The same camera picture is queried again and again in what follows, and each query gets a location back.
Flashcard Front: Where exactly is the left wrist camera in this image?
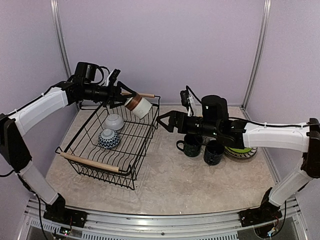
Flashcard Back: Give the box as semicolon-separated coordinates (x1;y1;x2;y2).
104;69;121;87

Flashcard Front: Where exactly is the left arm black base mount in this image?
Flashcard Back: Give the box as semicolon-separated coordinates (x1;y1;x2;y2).
43;208;88;228

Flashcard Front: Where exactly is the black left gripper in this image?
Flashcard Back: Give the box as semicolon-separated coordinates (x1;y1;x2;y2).
83;80;136;109

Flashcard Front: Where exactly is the dark blue cup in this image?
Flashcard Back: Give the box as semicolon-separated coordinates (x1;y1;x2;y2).
203;140;225;166

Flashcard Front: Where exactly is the dark green mug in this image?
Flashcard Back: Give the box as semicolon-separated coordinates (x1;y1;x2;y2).
176;134;203;158

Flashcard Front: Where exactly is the white black striped plate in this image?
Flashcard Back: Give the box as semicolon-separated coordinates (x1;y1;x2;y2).
224;146;258;160

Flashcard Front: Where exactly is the white grey ceramic bowl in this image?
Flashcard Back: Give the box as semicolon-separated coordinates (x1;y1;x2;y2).
104;113;125;131

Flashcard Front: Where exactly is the brown white small cup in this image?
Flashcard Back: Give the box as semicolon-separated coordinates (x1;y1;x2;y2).
124;93;153;119

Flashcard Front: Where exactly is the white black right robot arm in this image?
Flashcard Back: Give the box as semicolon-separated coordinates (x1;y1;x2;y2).
156;95;320;222

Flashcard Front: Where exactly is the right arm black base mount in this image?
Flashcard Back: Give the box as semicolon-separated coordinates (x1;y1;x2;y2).
238;208;283;227

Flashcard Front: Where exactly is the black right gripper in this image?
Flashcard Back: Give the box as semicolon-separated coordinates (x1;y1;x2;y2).
156;110;220;139

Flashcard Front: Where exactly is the blue white patterned bowl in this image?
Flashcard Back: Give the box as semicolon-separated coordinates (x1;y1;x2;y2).
98;128;121;150

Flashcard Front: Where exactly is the black wire dish rack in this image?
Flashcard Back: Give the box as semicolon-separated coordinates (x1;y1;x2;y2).
55;95;161;190

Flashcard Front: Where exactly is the aluminium front frame rail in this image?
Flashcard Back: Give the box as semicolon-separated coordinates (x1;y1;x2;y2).
18;203;308;240

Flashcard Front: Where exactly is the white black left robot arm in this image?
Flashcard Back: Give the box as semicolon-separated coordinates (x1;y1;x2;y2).
0;61;137;223

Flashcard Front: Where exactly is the green plastic plate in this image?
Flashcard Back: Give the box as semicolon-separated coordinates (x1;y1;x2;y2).
229;148;252;154

